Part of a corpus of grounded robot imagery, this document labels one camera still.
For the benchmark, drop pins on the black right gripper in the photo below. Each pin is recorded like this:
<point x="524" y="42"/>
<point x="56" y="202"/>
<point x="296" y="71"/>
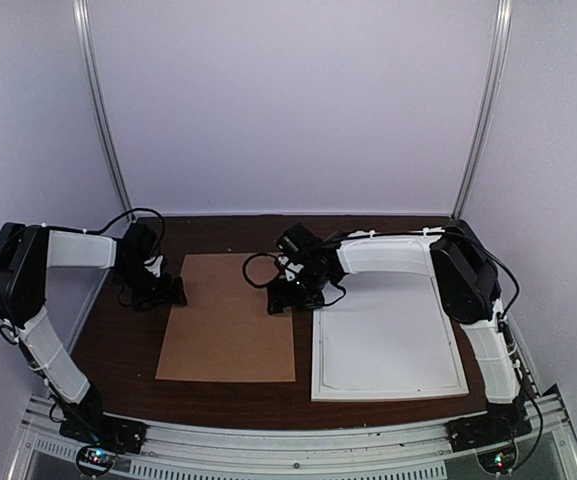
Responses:
<point x="282" y="297"/>

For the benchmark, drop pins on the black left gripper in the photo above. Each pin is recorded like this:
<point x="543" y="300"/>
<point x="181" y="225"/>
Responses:
<point x="163" y="296"/>

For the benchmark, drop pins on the brown cardboard backing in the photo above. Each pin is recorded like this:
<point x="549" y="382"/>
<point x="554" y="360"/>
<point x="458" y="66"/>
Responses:
<point x="225" y="334"/>

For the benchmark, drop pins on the landscape photo print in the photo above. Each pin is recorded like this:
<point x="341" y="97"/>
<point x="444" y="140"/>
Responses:
<point x="383" y="345"/>

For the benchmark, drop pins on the white picture frame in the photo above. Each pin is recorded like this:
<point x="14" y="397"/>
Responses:
<point x="460" y="370"/>

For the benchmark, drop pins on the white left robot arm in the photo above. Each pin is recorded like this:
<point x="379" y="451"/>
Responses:
<point x="28" y="254"/>

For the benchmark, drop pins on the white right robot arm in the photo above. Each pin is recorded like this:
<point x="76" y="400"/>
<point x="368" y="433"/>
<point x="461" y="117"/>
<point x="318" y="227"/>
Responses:
<point x="462" y="271"/>

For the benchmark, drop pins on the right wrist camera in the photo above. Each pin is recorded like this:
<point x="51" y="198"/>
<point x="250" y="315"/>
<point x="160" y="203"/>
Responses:
<point x="297" y="241"/>

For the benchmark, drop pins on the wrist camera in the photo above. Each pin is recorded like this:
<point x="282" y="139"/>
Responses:
<point x="141" y="248"/>
<point x="297" y="241"/>

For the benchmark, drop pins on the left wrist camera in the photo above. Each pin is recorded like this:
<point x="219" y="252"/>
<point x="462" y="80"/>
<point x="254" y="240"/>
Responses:
<point x="141" y="248"/>

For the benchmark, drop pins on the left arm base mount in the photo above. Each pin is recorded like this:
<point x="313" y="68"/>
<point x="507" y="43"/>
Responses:
<point x="104" y="437"/>

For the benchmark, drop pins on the aluminium front rail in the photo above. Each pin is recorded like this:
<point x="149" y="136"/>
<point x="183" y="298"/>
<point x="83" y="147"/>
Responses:
<point x="419" y="450"/>

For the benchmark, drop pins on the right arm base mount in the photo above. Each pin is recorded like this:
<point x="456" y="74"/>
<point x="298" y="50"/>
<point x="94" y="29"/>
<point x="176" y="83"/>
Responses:
<point x="492" y="436"/>

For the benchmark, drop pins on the right aluminium corner post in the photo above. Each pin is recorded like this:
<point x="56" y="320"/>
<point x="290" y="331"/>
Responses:
<point x="493" y="78"/>

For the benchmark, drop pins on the aluminium corner post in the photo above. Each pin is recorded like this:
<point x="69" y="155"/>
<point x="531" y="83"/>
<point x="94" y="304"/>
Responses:
<point x="493" y="78"/>
<point x="85" y="37"/>

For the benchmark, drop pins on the left aluminium corner post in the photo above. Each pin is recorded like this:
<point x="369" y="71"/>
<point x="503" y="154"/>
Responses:
<point x="85" y="37"/>

